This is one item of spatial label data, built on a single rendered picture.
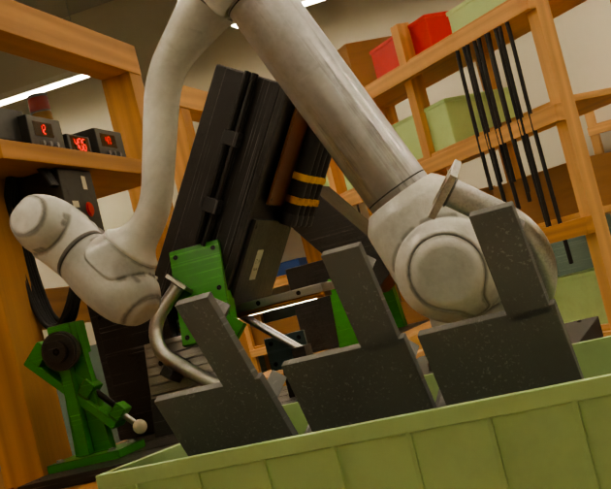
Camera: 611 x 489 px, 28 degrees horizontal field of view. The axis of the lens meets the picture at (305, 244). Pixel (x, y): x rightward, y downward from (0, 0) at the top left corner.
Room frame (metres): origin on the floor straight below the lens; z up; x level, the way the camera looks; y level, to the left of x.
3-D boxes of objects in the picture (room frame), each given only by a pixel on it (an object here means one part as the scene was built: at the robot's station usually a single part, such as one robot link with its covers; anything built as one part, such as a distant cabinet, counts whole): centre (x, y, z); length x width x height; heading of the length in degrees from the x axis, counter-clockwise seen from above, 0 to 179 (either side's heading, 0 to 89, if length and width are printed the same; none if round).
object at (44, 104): (2.88, 0.54, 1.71); 0.05 x 0.05 x 0.04
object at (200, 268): (2.60, 0.23, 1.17); 0.13 x 0.12 x 0.20; 166
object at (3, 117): (2.46, 0.56, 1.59); 0.15 x 0.07 x 0.07; 166
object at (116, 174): (2.75, 0.53, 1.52); 0.90 x 0.25 x 0.04; 166
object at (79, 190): (2.63, 0.50, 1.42); 0.17 x 0.12 x 0.15; 166
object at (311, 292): (2.74, 0.16, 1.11); 0.39 x 0.16 x 0.03; 76
